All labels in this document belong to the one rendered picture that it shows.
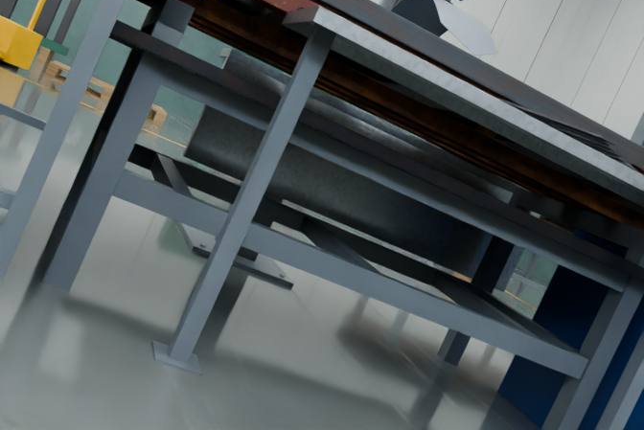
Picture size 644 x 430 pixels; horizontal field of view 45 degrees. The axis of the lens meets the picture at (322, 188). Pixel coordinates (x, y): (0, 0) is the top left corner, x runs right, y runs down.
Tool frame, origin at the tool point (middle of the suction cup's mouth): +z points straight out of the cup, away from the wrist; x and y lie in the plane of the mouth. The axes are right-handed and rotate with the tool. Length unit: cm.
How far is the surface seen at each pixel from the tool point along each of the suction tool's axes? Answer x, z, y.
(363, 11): -46, 19, -24
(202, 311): -69, 90, -30
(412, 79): -49, 28, -8
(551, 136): -69, 29, 20
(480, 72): -38.8, 18.1, 8.2
